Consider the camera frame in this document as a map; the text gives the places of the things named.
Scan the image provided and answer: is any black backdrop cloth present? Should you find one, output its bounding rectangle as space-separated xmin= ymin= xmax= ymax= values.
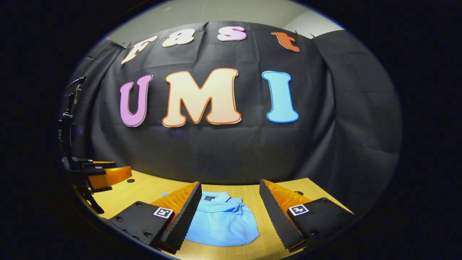
xmin=61 ymin=21 xmax=403 ymax=217

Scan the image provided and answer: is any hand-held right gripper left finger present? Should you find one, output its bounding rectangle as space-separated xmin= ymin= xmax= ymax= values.
xmin=108 ymin=181 xmax=202 ymax=255

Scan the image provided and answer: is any black cable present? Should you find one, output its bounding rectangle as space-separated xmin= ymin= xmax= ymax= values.
xmin=66 ymin=75 xmax=87 ymax=109

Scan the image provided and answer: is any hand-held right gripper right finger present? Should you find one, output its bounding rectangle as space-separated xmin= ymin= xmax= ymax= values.
xmin=259 ymin=179 xmax=356 ymax=253

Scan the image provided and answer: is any light blue T-shirt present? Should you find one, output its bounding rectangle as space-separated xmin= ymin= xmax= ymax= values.
xmin=161 ymin=191 xmax=261 ymax=247

